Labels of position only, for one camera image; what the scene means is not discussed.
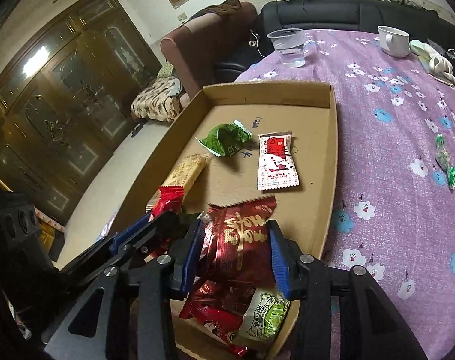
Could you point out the white ceramic mug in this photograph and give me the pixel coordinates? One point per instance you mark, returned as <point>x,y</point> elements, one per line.
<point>394,42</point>

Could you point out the shallow cardboard box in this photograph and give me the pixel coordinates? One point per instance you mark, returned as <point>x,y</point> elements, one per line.
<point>307,110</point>

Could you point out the small red snack packet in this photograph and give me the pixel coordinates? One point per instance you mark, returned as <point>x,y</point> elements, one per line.
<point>167,198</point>

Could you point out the black leather sofa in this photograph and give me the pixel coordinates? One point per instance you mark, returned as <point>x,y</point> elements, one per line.
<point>352,15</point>

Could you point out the beige biscuit packet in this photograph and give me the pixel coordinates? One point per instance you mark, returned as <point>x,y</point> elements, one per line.
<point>186,172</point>

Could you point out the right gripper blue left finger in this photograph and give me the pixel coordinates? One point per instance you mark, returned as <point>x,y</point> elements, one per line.
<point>185,254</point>

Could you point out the bright red snack packet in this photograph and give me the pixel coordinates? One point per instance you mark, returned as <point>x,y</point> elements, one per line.
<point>219,309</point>

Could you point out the green snack packet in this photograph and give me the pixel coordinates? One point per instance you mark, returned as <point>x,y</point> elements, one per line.
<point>225,140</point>

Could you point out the white red snack packet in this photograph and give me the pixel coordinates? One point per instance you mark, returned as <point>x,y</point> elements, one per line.
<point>276,168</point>

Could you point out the small green candy packet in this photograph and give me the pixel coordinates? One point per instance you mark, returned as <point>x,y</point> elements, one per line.
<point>443,160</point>

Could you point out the dark red snack packet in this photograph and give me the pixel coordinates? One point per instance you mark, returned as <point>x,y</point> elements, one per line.
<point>239,251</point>

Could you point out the patterned blanket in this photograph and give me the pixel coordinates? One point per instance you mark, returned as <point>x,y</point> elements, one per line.
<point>160,100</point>

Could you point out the wooden glass cabinet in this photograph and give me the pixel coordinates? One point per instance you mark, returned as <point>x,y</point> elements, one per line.
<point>65,103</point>

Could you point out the white cloth gloves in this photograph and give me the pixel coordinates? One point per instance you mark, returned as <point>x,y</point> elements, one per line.
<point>436,65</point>

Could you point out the purple floral tablecloth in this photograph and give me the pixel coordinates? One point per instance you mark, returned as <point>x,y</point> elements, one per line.
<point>393,212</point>

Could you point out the clear plastic cup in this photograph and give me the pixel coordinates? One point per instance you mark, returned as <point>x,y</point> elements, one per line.
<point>289,45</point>

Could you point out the brown armchair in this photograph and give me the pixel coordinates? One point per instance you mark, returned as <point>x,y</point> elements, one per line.
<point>210,49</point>

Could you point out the pale green tea packet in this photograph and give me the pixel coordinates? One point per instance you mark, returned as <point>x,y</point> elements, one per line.
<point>263,320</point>

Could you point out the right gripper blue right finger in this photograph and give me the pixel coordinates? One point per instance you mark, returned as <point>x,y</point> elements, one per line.
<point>285,263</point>

